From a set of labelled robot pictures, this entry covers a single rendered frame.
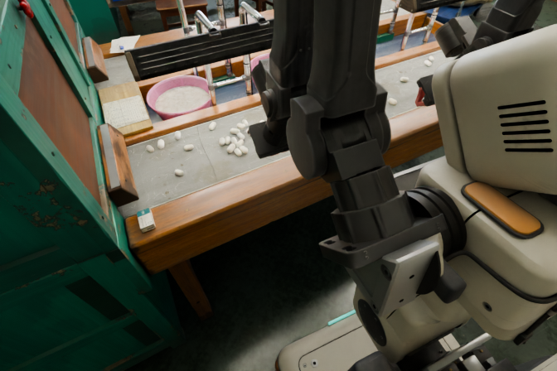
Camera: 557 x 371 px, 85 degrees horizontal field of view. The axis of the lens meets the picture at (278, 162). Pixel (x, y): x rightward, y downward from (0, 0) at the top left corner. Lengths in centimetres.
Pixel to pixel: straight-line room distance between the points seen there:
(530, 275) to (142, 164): 100
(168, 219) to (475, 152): 75
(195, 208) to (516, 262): 74
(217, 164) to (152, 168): 21
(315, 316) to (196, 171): 89
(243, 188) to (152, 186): 29
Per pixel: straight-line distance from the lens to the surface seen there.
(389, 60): 158
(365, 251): 31
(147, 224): 89
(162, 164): 108
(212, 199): 91
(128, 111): 128
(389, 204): 33
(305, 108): 32
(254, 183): 93
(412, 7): 132
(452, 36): 78
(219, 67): 148
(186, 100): 135
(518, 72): 34
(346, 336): 126
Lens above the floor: 149
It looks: 47 degrees down
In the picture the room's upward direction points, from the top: straight up
